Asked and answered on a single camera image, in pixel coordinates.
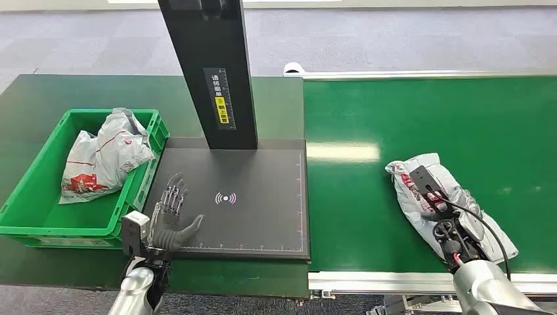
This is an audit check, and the green plastic crate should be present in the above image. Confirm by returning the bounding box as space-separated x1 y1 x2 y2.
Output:
0 108 171 251

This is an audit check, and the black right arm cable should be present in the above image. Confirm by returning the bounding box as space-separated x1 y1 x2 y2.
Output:
426 186 512 282

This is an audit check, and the white courier bag red print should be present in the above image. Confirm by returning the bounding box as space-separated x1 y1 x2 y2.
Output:
58 108 156 205

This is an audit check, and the green conveyor belt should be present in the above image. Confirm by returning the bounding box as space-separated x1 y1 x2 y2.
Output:
303 75 557 275

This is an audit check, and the white conveyor roller end cap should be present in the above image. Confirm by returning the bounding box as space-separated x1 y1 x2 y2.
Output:
283 62 307 78

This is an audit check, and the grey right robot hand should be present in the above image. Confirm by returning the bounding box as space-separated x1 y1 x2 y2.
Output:
409 165 486 243

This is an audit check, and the white grey courier bag package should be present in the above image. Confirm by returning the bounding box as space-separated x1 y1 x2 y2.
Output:
385 153 520 264

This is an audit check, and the aluminium conveyor frame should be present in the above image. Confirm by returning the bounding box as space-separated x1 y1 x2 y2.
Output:
282 62 557 315

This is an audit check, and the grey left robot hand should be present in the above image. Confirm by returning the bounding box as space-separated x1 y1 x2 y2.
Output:
150 172 206 243

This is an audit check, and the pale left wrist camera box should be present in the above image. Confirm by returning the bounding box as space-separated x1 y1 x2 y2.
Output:
121 211 152 257

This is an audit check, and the black inbound scanner machine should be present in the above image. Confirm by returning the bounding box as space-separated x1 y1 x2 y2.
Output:
143 0 311 262

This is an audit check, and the ruler label with yellow sticker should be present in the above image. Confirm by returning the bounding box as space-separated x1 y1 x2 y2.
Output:
203 67 237 131

